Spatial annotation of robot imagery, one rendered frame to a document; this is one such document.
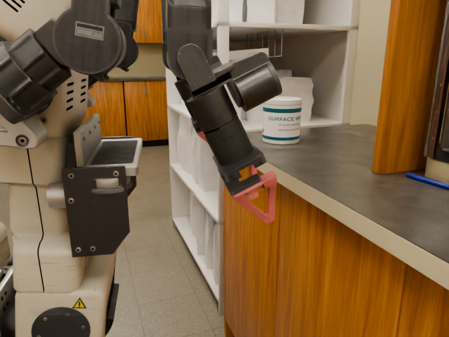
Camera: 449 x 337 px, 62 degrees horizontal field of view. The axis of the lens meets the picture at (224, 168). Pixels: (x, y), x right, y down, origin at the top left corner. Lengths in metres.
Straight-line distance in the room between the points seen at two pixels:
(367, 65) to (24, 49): 1.53
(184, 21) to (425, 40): 0.67
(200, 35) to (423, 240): 0.46
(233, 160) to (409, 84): 0.59
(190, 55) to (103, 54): 0.11
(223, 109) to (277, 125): 0.75
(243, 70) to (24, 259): 0.50
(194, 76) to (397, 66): 0.59
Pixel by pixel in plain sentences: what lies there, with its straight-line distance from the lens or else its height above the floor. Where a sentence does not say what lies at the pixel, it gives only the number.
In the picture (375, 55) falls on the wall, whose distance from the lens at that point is 1.81.
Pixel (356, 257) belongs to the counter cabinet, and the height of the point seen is 0.83.
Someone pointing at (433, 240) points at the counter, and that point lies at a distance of 0.69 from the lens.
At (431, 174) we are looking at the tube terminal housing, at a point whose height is 0.95.
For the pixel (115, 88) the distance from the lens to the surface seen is 5.37.
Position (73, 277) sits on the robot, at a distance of 0.76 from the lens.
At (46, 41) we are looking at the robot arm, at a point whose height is 1.23.
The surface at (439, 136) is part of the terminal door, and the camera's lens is 0.98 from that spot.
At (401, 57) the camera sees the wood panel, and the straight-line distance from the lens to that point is 0.99.
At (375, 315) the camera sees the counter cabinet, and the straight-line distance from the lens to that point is 0.83.
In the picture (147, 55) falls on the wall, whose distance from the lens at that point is 5.97.
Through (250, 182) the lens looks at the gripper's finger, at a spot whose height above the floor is 1.06.
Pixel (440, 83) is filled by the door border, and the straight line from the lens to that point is 0.98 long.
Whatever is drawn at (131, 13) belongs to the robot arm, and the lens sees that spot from 0.94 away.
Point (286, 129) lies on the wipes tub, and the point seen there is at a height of 0.99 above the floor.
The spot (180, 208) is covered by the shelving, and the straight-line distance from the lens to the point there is 2.85.
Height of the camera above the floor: 1.21
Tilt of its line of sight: 16 degrees down
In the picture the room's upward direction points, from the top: straight up
